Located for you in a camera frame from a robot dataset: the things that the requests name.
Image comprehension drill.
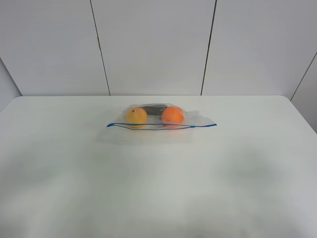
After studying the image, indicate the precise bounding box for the clear zip bag blue seal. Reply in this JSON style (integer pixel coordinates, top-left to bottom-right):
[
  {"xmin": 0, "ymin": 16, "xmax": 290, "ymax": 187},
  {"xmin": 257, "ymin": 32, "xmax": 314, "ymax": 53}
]
[{"xmin": 97, "ymin": 104, "xmax": 216, "ymax": 145}]

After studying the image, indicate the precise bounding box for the dark purple eggplant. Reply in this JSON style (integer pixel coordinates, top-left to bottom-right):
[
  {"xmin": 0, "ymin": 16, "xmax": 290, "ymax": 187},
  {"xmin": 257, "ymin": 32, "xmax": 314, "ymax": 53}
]
[{"xmin": 141, "ymin": 104, "xmax": 168, "ymax": 117}]

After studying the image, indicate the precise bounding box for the yellow orange fruit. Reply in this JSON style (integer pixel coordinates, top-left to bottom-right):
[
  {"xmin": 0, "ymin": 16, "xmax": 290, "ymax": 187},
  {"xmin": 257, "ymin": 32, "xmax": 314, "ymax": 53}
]
[{"xmin": 125, "ymin": 108, "xmax": 147, "ymax": 128}]

